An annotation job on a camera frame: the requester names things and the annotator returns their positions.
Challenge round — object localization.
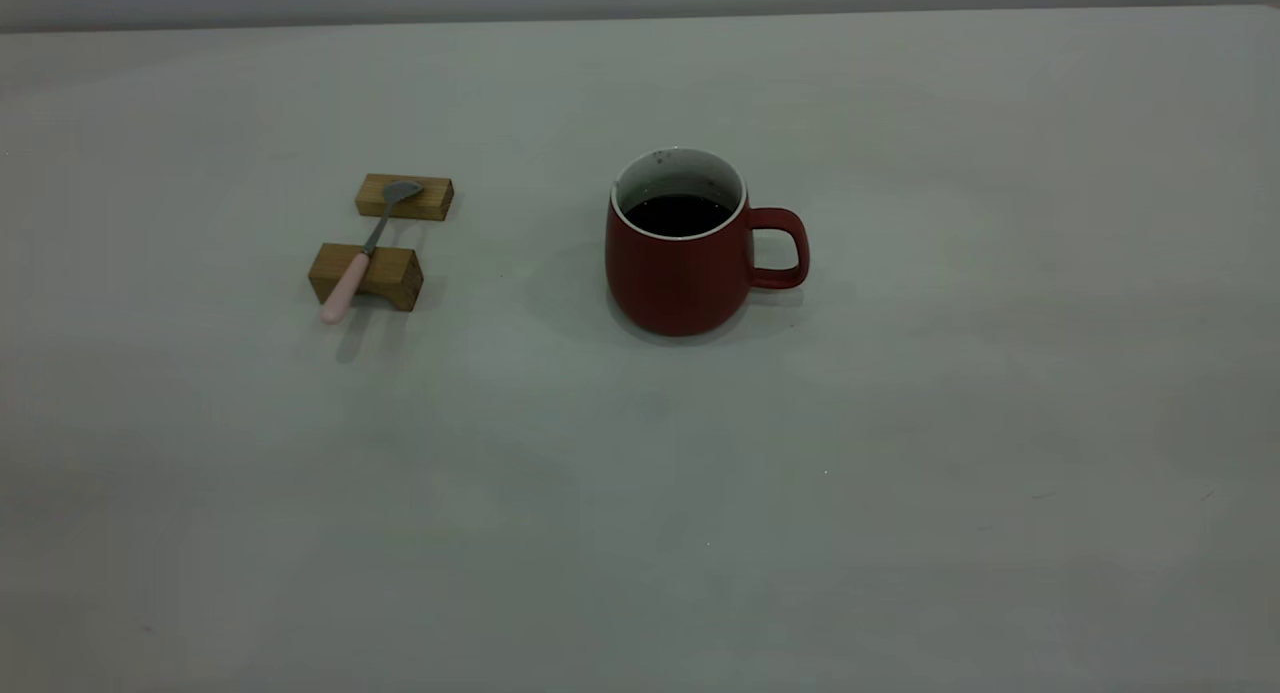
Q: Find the pink handled metal spoon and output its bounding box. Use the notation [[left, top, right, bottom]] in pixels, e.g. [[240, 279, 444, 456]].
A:
[[320, 180, 425, 325]]

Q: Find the flat wooden block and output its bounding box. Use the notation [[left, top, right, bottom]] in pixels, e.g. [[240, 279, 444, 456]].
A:
[[355, 173, 455, 222]]

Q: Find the dark coffee liquid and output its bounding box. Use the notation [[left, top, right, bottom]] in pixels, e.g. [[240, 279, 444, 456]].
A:
[[625, 193, 733, 239]]

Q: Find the red ceramic mug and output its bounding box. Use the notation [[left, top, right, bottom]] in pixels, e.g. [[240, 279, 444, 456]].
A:
[[604, 147, 811, 338]]

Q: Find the arched wooden block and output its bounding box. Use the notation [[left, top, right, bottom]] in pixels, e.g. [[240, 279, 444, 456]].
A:
[[307, 242, 424, 312]]

